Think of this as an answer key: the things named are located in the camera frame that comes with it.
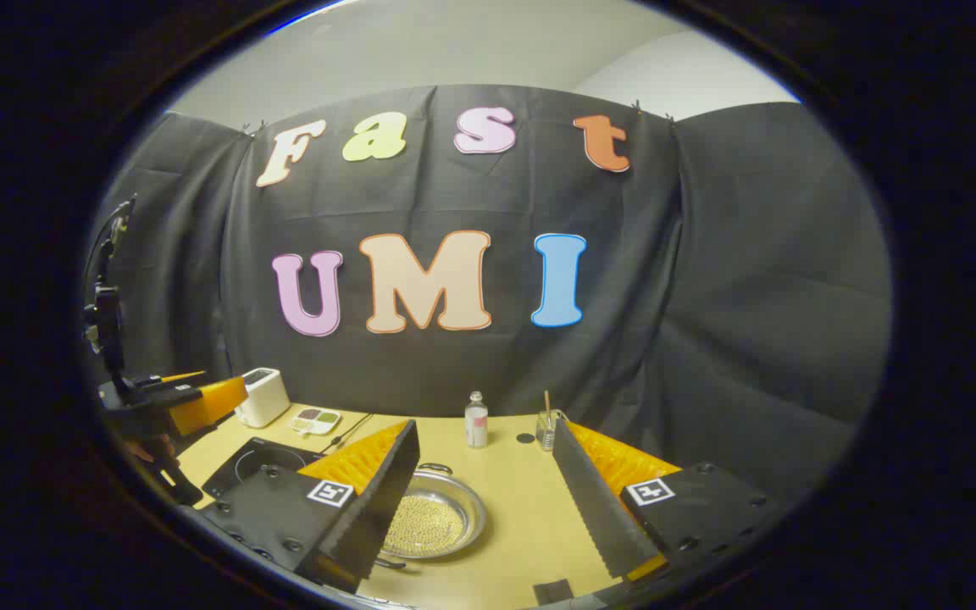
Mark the black backdrop cloth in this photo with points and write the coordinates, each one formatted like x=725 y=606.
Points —
x=708 y=296

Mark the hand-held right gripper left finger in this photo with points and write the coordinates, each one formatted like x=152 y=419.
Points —
x=386 y=500

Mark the black induction cooktop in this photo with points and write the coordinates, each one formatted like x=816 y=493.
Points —
x=238 y=470

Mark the clear plastic bottle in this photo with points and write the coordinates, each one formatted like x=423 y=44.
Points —
x=476 y=421

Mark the wooden stick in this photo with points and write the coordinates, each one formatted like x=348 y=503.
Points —
x=547 y=402

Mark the small glass jar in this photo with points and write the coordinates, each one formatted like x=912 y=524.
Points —
x=546 y=434

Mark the pile of yellow soybeans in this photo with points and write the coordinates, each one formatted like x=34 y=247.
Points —
x=424 y=525

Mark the white divided dish of beans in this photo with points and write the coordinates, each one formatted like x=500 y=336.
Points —
x=316 y=419

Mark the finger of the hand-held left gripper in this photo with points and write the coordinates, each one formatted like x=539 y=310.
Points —
x=210 y=402
x=176 y=378

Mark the white toaster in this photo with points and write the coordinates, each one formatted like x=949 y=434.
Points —
x=263 y=396

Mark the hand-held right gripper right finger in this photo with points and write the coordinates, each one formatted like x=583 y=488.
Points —
x=594 y=508

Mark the stainless steel pot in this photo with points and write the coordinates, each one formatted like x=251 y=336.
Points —
x=463 y=508

